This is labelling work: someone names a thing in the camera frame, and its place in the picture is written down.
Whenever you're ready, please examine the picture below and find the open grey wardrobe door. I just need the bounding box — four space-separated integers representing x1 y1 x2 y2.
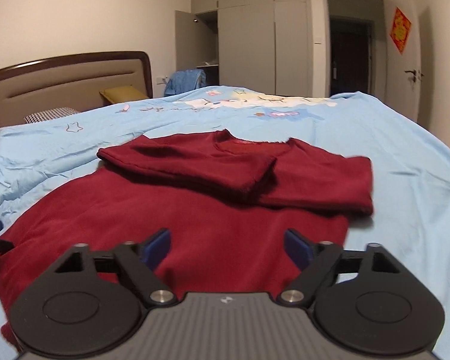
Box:
175 10 197 71

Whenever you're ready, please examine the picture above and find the blue clothes pile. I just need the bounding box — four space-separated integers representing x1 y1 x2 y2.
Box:
164 69 206 97

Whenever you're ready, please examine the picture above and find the olive green pillow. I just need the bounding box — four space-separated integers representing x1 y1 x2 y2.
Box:
100 85 148 104

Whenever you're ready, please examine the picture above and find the black door handle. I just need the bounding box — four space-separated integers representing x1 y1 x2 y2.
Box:
405 69 424 83

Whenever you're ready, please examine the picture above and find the dark red sweater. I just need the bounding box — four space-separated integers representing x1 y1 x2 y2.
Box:
0 128 376 350

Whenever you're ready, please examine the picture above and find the brown padded bed headboard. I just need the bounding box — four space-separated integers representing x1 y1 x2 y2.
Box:
0 50 153 128

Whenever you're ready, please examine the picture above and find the white room door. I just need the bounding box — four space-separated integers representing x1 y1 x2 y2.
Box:
384 0 422 122

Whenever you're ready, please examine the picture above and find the light blue cartoon bed quilt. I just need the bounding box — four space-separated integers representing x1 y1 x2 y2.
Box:
0 86 450 359

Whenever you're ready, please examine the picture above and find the houndstooth checked pillow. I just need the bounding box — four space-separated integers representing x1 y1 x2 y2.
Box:
24 107 79 124

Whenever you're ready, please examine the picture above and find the red diamond door decoration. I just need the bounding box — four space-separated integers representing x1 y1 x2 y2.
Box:
389 7 411 55

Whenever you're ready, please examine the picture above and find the grey built-in wardrobe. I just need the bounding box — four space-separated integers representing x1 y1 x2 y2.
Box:
192 0 313 96

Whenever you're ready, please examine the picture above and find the white wall socket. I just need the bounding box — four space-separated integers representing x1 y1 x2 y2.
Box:
156 76 169 85

